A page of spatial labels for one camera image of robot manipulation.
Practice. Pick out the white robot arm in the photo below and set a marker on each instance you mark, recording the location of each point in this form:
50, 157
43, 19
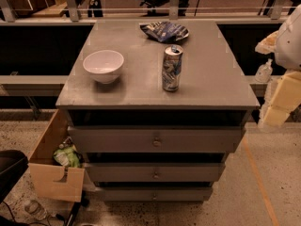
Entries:
288, 43

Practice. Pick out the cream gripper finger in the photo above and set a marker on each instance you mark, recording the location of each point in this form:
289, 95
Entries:
267, 45
282, 97

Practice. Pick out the grey drawer cabinet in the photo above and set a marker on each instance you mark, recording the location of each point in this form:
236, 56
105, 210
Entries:
213, 93

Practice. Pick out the metal railing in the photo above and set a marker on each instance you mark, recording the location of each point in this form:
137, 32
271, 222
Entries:
77, 10

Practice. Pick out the top grey drawer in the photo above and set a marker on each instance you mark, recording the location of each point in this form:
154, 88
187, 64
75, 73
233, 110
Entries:
97, 140

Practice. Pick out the hand sanitizer bottle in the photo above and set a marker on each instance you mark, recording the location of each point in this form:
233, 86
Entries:
264, 72

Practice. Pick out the green snack bag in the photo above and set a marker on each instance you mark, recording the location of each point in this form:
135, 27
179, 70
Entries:
67, 156

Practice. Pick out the clear plastic bottle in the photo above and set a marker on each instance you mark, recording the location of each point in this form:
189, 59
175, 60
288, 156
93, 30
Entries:
35, 209

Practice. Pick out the redbull can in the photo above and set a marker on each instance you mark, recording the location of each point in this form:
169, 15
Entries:
172, 67

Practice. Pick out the blue chip bag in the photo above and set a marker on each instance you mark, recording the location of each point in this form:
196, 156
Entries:
165, 32

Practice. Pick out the cardboard box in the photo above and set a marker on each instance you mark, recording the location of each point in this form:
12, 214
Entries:
50, 179

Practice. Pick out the grey drawer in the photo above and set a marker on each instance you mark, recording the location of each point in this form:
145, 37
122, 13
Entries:
154, 172
154, 194
97, 140

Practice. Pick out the middle grey drawer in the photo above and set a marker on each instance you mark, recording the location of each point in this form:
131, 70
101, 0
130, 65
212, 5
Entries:
154, 172

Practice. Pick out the bottom grey drawer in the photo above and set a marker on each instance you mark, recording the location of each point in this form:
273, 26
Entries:
154, 194

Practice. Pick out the white bowl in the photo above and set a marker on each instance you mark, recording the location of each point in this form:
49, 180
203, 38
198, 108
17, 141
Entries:
104, 66

